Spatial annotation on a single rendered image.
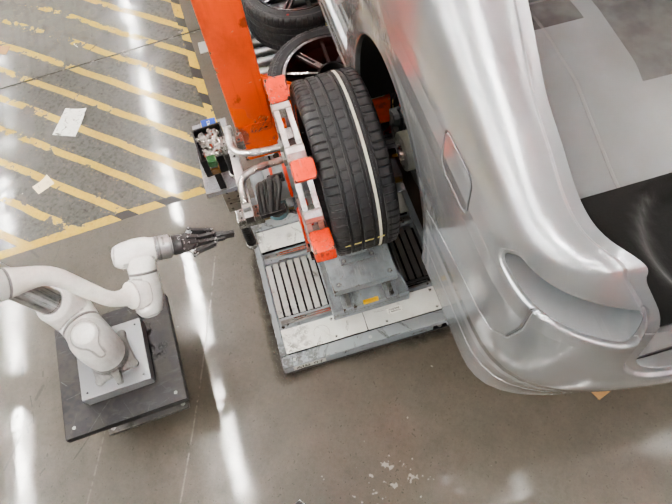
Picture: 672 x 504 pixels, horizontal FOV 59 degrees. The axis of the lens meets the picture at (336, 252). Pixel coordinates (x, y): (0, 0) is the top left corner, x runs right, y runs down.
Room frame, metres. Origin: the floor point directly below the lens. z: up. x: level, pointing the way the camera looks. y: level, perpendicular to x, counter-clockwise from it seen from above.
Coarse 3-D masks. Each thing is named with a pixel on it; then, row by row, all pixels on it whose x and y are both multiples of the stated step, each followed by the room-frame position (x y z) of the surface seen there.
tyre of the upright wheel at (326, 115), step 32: (320, 96) 1.41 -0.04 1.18; (352, 96) 1.39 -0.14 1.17; (320, 128) 1.29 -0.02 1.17; (352, 128) 1.28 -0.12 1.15; (320, 160) 1.20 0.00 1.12; (352, 160) 1.18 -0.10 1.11; (384, 160) 1.17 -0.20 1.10; (352, 192) 1.11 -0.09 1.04; (384, 192) 1.11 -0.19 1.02; (352, 224) 1.06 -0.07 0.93; (384, 224) 1.06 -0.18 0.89
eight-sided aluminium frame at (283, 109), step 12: (276, 108) 1.45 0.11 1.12; (288, 108) 1.44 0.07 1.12; (276, 120) 1.40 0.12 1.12; (288, 120) 1.59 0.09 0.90; (288, 144) 1.29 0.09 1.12; (300, 144) 1.28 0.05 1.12; (288, 156) 1.24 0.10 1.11; (300, 156) 1.24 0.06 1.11; (312, 180) 1.18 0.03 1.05; (300, 192) 1.16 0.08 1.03; (312, 192) 1.15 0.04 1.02; (300, 204) 1.14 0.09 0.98; (312, 204) 1.14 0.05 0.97; (312, 216) 1.10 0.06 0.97; (312, 228) 1.09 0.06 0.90
